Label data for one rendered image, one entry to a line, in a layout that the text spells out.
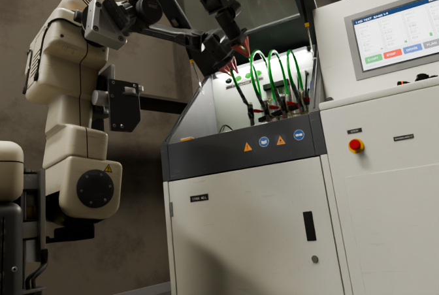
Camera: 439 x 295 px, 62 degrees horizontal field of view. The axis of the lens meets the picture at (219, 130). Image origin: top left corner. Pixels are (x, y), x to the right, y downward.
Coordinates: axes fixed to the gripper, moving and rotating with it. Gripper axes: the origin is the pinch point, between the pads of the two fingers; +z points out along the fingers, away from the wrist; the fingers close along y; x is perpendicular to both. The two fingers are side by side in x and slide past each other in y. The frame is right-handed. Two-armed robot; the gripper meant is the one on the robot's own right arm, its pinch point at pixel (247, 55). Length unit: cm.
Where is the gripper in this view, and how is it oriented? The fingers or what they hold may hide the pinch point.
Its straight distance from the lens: 150.5
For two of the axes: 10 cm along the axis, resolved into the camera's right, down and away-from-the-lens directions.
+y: 3.6, -6.2, 7.0
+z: 5.5, 7.4, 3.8
